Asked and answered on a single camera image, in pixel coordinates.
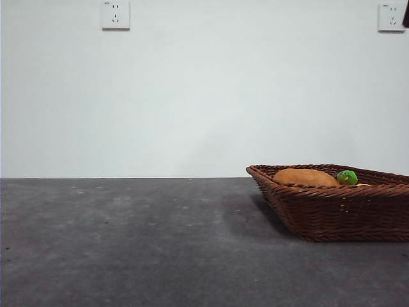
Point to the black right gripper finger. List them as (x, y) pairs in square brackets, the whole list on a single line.
[(406, 12)]

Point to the purple eggplant with green stem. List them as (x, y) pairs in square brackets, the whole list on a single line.
[(347, 177)]

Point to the brown potato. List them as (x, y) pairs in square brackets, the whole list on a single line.
[(306, 177)]

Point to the brown wicker basket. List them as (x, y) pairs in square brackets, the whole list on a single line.
[(335, 214)]

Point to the white wall socket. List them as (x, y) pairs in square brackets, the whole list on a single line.
[(391, 17), (116, 16)]

